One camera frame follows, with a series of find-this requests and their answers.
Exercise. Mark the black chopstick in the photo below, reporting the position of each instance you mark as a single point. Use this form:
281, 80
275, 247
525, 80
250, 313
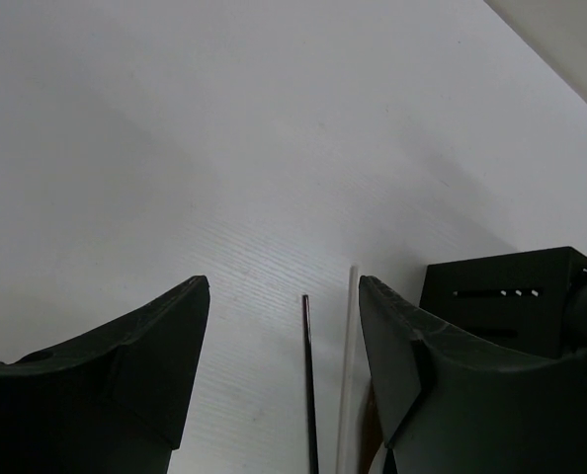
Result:
309, 389

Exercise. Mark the black utensil container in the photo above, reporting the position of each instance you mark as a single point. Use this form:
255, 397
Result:
521, 301

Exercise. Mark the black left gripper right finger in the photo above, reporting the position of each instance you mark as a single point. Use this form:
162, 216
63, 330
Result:
450, 402

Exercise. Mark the white chopstick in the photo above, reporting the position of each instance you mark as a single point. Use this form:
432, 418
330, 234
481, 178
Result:
347, 373

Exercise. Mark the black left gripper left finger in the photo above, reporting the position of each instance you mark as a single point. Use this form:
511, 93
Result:
112, 400

